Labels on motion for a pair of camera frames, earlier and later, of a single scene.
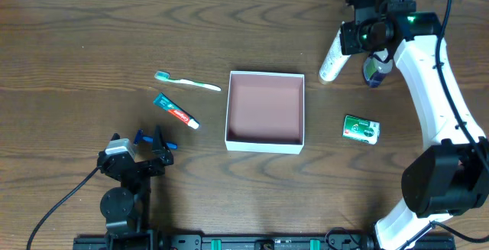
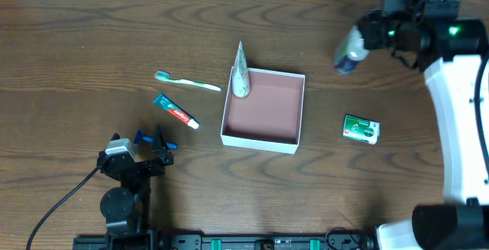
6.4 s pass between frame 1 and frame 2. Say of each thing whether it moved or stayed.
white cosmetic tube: moved
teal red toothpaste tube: stayed
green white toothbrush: stayed
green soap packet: stayed
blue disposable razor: stayed
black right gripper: moved
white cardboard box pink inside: stayed
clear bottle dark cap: moved
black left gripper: stayed
